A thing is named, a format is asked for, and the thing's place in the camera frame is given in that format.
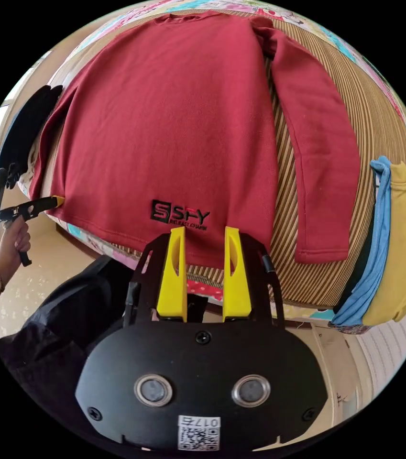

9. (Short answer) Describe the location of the red long sleeve shirt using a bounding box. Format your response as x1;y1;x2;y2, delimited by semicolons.
29;10;360;274

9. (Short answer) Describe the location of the blue and yellow pile of clothes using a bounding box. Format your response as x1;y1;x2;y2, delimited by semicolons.
327;155;406;335

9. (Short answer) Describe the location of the person's body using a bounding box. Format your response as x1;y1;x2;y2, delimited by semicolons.
0;253;136;444

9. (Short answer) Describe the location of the person's left hand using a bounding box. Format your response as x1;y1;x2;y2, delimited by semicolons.
0;218;32;277

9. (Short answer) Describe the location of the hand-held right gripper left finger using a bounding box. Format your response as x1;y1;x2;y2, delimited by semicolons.
155;226;188;322

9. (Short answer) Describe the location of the dark pile of clothes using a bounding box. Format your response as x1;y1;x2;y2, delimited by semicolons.
0;84;64;190

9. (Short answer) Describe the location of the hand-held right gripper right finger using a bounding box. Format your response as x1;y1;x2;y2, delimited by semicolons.
222;226;252;322

